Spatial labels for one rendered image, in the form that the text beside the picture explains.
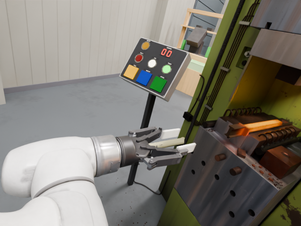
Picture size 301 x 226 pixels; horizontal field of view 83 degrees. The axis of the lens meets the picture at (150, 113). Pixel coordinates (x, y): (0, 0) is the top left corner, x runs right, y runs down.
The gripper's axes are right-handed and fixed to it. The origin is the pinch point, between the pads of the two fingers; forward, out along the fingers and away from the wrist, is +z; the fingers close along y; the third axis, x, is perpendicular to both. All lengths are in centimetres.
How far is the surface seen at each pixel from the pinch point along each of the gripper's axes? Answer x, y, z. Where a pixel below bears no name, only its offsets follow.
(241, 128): 1.6, 1.3, 30.3
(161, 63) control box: 11, -51, 22
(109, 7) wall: 34, -323, 74
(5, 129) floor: -99, -160, -70
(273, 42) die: 32.8, -5.5, 35.0
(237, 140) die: -5.9, 0.4, 34.9
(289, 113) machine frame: 3, -3, 83
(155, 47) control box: 17, -60, 22
